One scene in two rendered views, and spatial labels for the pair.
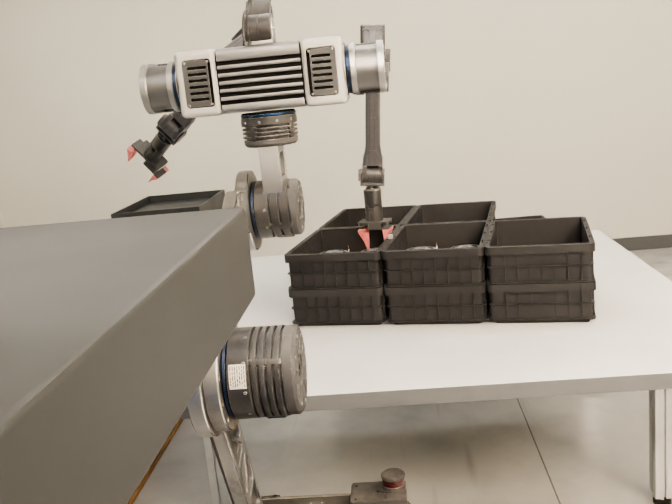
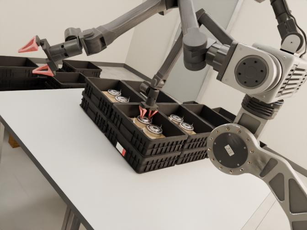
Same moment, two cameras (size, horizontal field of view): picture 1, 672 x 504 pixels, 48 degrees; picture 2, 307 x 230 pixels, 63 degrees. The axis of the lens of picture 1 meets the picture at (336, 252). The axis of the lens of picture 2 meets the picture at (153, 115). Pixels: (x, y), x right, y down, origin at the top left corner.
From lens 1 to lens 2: 2.09 m
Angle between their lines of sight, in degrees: 59
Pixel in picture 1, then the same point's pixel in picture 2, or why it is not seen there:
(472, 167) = (25, 17)
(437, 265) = (202, 139)
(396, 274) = (188, 144)
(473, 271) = not seen: hidden behind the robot
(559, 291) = not seen: hidden behind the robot
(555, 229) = (196, 108)
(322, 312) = (152, 165)
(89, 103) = not seen: outside the picture
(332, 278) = (164, 148)
